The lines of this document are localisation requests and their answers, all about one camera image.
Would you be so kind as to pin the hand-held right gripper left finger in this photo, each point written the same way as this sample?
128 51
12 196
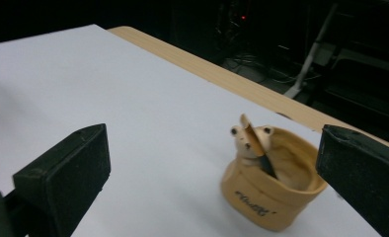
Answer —
64 177

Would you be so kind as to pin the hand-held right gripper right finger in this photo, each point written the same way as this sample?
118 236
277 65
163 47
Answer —
363 174

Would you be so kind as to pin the tan bear pen holder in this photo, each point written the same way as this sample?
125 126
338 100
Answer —
268 197

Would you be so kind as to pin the blue and gold pen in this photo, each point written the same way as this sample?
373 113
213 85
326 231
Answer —
256 144

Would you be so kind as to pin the white table mat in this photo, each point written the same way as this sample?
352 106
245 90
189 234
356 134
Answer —
149 115

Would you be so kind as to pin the grey metal stand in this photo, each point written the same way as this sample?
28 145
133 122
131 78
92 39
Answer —
309 59

